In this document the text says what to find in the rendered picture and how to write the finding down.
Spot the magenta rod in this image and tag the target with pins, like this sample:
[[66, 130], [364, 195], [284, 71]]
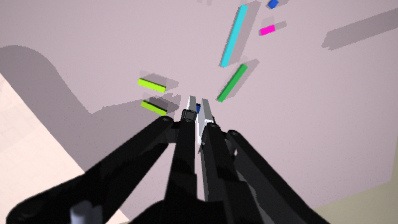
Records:
[[267, 30]]

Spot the turquoise rod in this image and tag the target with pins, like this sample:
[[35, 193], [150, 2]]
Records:
[[234, 34]]

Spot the small blue cube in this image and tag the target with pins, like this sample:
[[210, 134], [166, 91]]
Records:
[[198, 107], [272, 3]]

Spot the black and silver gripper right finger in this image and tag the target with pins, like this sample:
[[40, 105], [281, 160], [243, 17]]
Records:
[[275, 200]]

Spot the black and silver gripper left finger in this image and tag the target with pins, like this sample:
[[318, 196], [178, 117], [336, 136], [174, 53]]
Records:
[[96, 195]]

